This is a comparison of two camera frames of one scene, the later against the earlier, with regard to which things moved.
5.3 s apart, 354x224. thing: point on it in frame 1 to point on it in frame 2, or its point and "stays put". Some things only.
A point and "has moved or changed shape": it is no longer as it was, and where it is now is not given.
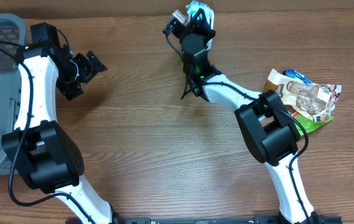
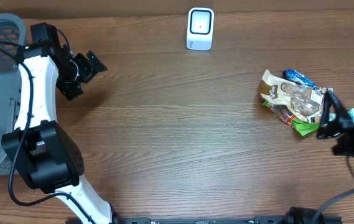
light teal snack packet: [192, 8] to [332, 116]
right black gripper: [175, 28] to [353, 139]
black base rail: [195, 219] stays put
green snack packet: [308, 124] has moved or changed shape
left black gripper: [89, 71] stays put
